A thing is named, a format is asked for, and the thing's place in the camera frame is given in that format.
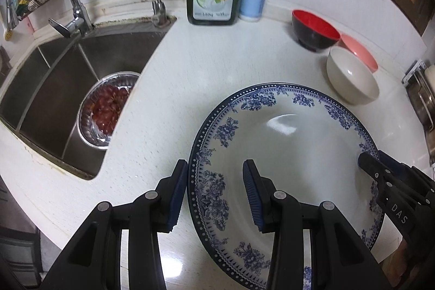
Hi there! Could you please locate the large blue floral plate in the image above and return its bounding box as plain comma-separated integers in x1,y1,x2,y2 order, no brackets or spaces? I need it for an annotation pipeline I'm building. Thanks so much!
188,83,384,289

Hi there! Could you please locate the cream white bowl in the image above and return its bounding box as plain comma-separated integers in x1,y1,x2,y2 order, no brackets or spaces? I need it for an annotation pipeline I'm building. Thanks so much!
326,46,380,105

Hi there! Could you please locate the white pot rack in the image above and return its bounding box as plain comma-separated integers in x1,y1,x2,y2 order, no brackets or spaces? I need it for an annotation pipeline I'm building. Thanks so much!
401,59,434,94

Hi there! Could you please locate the steel bowl of red fruit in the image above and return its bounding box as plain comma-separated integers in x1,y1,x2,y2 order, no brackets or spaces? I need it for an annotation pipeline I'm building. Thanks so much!
77,71,139,150

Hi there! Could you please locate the pink bowl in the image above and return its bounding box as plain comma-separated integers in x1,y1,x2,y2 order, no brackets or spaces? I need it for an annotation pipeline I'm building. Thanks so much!
340,33,378,73

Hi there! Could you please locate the stainless steel sink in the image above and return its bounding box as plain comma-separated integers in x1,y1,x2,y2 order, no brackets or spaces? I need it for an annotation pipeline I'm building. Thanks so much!
1,18,170,180

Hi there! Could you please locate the red and black bowl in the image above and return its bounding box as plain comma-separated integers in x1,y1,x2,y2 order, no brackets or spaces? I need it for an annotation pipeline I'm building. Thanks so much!
292,10,341,51

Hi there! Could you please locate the steel pan with handle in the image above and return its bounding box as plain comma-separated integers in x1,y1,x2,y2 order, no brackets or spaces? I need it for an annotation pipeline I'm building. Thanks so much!
407,85,434,166

